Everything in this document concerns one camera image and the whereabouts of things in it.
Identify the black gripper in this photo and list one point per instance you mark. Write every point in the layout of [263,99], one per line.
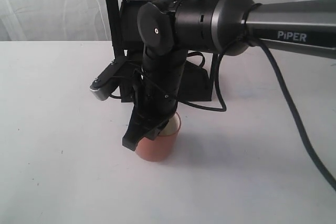
[155,100]

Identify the pink ceramic mug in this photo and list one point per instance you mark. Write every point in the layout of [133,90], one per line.
[161,148]

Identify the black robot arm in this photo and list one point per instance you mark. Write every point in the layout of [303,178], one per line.
[169,29]

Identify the black metal shelf rack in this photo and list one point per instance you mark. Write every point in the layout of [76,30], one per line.
[197,83]

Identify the wrist camera with white cap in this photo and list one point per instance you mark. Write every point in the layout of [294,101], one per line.
[108,81]

